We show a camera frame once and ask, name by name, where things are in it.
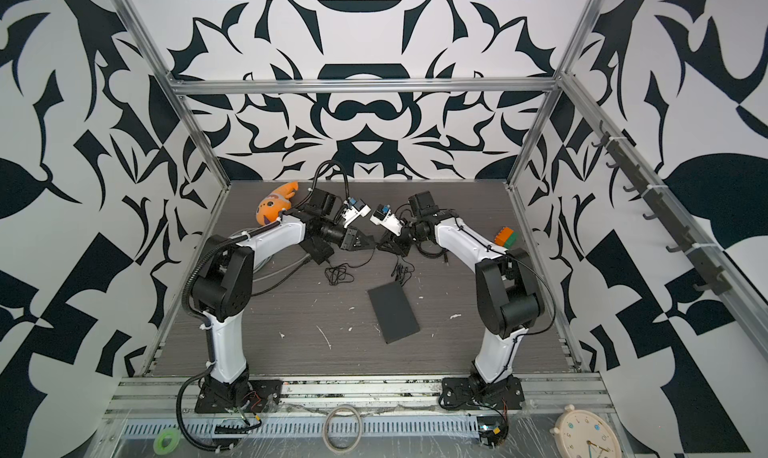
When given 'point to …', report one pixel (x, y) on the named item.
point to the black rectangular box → (393, 311)
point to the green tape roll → (167, 441)
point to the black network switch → (317, 249)
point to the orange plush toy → (270, 208)
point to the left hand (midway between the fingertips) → (375, 241)
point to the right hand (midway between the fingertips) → (384, 239)
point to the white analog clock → (582, 434)
